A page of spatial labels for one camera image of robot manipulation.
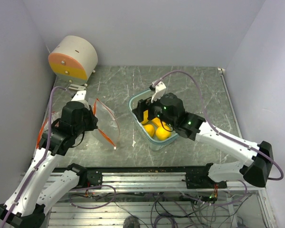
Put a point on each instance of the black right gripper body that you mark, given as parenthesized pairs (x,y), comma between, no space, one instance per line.
(155,110)

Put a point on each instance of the blue green plastic basket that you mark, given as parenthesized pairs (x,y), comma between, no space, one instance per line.
(153,142)

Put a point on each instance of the clear zip bag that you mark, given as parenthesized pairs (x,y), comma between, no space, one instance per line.
(108,130)
(55,115)

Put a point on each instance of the clear zip top bag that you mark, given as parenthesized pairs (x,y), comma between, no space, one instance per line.
(55,115)

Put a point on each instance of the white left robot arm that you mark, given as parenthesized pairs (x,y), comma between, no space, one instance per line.
(31,201)

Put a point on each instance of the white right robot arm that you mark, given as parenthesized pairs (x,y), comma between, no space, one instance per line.
(254,160)

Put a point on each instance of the yellow lemon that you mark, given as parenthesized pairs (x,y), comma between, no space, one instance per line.
(156,121)

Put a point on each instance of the yellow mango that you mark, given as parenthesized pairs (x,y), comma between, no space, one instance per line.
(145,117)

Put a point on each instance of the yellow pear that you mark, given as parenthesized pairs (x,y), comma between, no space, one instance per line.
(149,129)

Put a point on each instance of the yellow bell pepper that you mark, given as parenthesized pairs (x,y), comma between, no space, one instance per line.
(162,134)

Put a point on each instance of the small white metal block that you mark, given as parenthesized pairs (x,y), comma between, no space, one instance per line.
(75,87)

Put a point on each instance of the round white drawer box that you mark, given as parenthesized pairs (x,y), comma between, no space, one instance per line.
(73,60)

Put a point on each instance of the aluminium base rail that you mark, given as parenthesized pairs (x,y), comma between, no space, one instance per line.
(144,182)

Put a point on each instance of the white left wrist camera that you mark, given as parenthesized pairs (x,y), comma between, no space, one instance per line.
(80,96)

